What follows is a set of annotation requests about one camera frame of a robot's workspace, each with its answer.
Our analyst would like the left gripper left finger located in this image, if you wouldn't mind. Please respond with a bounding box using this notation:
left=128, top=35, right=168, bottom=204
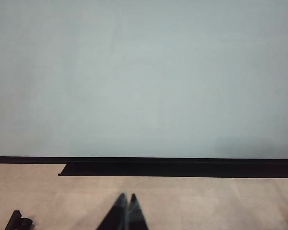
left=95, top=193, right=129, bottom=230

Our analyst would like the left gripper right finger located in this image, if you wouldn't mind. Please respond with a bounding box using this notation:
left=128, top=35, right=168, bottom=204
left=128, top=193, right=150, bottom=230

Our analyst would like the black stand foot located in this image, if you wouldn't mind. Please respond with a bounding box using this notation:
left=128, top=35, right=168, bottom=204
left=4, top=210, right=37, bottom=230

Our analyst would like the black table edge rail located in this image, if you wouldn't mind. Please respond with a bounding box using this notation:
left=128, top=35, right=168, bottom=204
left=58, top=163, right=288, bottom=179

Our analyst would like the white glass whiteboard black frame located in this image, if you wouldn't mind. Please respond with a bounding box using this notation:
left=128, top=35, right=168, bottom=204
left=0, top=0, right=288, bottom=166

